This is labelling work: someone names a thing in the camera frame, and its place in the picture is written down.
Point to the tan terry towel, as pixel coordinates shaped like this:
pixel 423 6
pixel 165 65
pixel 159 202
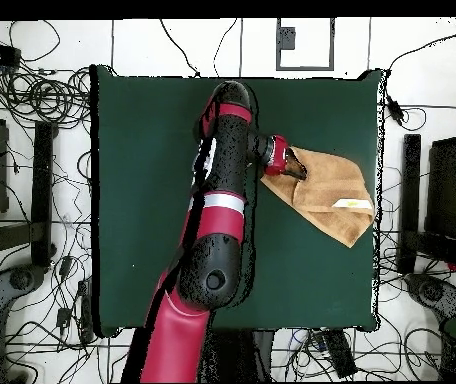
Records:
pixel 332 188

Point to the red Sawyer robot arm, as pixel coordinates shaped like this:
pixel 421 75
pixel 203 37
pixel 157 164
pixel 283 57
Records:
pixel 224 160

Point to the dark green table cloth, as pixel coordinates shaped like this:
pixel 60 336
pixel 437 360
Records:
pixel 312 280

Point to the black power adapter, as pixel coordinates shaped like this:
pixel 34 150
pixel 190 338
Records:
pixel 395 110

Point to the black metal stand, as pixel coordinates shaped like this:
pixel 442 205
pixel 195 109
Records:
pixel 410 180
pixel 42 180

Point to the small grey box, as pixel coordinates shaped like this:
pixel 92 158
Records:
pixel 287 38

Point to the grey chair base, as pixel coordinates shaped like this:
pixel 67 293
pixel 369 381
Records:
pixel 436 292
pixel 20 280

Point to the grey rectangular floor frame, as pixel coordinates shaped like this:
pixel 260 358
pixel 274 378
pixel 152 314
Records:
pixel 304 68

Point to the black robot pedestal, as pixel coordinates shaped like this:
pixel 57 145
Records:
pixel 236 356

